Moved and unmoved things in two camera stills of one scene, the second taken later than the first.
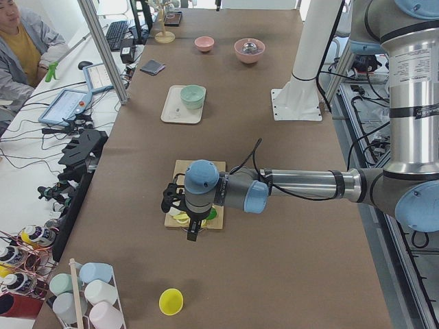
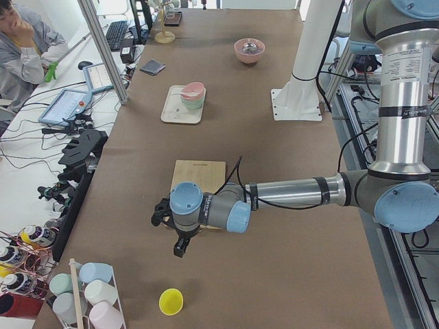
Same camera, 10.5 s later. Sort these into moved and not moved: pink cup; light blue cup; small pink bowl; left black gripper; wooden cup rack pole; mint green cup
Moved: left black gripper; small pink bowl
Not moved: mint green cup; light blue cup; wooden cup rack pole; pink cup
